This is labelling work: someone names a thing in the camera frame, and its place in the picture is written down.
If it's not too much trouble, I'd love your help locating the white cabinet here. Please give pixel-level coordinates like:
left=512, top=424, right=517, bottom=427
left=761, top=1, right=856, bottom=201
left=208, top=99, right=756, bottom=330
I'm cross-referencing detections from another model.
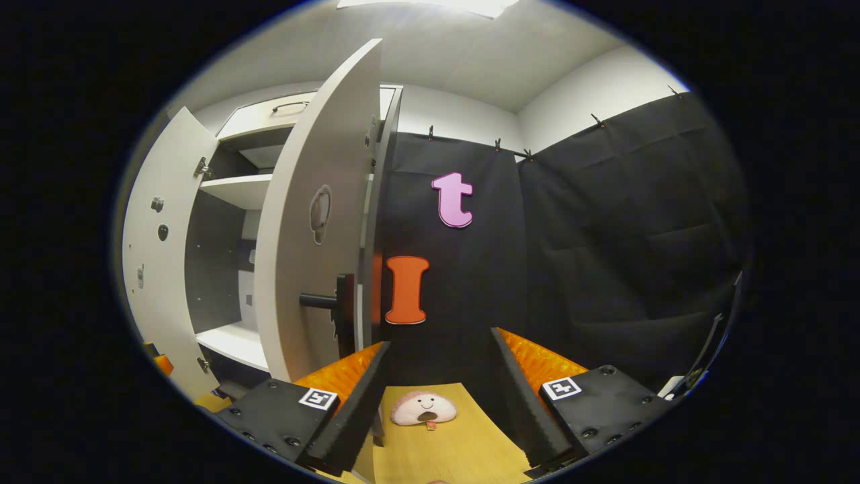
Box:
left=185, top=84, right=404, bottom=377

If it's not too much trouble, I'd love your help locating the white cabinet shelf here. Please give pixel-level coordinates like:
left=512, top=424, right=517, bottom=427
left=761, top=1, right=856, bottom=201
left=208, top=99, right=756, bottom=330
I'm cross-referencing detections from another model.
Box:
left=200, top=175, right=273, bottom=210

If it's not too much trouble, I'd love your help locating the white cabinet door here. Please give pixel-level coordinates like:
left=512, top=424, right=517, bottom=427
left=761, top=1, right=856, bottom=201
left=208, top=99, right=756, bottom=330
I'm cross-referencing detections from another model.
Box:
left=121, top=106, right=221, bottom=402
left=254, top=38, right=384, bottom=384

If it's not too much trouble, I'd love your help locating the pink smiling plush toy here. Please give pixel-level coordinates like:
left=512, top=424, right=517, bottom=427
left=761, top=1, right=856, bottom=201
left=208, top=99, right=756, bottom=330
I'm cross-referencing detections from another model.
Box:
left=391, top=391, right=458, bottom=431

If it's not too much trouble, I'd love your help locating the white plastic item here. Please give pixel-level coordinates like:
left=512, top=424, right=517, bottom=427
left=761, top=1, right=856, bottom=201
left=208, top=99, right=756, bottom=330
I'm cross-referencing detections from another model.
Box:
left=658, top=373, right=703, bottom=399

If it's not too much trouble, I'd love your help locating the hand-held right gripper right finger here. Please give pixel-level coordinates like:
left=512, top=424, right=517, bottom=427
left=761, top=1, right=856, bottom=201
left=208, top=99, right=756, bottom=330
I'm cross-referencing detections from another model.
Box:
left=490, top=327, right=673, bottom=468

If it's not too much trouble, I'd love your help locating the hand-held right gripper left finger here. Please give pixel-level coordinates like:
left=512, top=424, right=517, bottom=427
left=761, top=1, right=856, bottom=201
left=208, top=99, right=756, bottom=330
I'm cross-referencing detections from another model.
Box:
left=215, top=341, right=392, bottom=477

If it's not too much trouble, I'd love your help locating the long ceiling light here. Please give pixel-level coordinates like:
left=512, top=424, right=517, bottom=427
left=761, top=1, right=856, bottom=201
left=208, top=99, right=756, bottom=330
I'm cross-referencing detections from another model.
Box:
left=336, top=0, right=521, bottom=19

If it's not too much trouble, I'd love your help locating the white cabinet drawer front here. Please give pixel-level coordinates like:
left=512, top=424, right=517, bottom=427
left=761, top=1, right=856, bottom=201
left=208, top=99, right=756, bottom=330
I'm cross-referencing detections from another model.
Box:
left=216, top=86, right=402, bottom=142

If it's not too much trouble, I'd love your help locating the black backdrop cloth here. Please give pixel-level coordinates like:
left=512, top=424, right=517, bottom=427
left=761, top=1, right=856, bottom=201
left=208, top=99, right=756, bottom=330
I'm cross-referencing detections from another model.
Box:
left=380, top=87, right=750, bottom=397

